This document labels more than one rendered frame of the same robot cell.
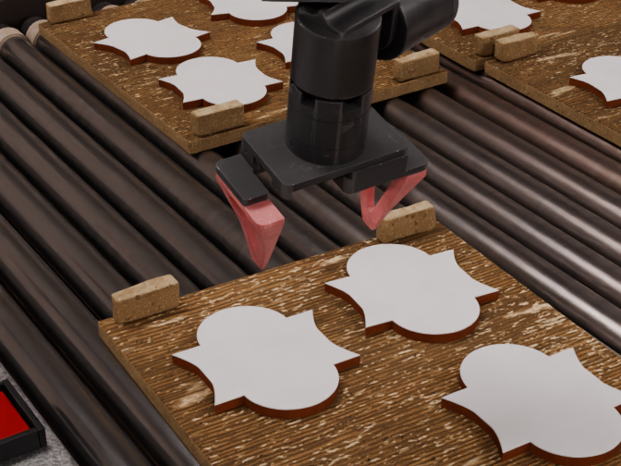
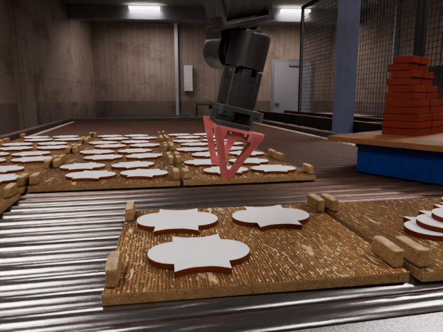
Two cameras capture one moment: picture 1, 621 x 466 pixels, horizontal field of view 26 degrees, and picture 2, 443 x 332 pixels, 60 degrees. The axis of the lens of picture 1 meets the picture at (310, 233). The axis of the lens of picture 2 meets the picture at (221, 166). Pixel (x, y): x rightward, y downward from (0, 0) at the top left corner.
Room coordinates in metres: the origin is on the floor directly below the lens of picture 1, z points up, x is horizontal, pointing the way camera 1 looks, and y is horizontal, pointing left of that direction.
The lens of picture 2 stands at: (0.66, 0.53, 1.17)
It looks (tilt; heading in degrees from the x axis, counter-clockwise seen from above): 10 degrees down; 292
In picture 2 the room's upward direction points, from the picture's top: straight up
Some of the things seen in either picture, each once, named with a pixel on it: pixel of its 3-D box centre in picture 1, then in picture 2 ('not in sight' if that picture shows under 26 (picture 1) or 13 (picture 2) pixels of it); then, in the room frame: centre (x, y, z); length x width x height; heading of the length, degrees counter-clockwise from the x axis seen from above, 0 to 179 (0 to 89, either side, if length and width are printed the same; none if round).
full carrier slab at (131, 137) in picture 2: not in sight; (126, 137); (2.01, -1.36, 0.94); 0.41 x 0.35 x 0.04; 33
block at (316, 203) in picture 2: not in sight; (315, 202); (0.76, -0.29, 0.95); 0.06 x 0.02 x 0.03; 120
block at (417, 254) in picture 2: not in sight; (410, 250); (0.59, -0.07, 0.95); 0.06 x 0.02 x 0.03; 121
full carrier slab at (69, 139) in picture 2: not in sight; (52, 138); (2.36, -1.14, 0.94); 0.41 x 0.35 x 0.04; 32
